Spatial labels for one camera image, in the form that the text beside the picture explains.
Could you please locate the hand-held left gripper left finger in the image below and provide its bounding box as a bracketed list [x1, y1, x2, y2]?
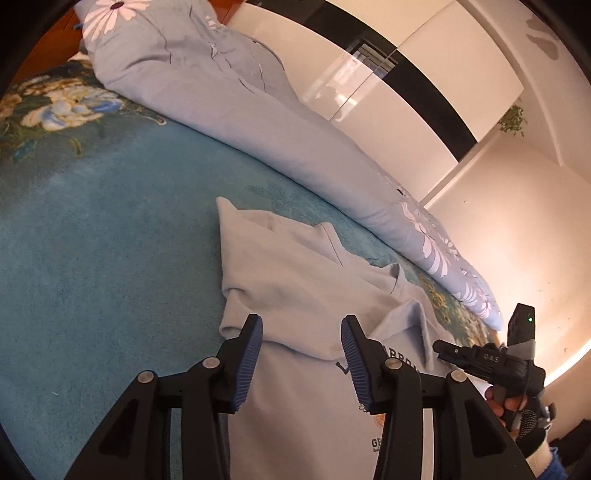
[65, 314, 264, 480]

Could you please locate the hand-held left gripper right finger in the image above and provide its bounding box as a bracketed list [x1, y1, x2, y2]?
[341, 315, 539, 480]

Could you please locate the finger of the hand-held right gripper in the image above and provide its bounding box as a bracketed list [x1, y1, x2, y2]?
[433, 339, 493, 377]

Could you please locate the light blue printed shirt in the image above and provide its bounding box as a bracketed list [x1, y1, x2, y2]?
[216, 196, 468, 480]

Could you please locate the person's right forearm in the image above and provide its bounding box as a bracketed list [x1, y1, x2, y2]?
[512, 402, 575, 480]

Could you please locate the person's right hand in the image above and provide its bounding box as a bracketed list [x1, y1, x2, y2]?
[484, 384, 527, 433]

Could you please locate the teal floral blanket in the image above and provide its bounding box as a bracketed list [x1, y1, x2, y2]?
[0, 60, 502, 480]

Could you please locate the green hanging plant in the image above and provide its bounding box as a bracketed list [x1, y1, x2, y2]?
[498, 104, 528, 137]

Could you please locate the light blue floral quilt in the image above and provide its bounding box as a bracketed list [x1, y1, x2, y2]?
[78, 0, 504, 331]

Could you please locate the white glossy wardrobe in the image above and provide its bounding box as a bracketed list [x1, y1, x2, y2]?
[225, 0, 526, 205]

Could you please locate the wooden headboard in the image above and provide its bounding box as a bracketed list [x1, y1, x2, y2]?
[17, 9, 89, 85]

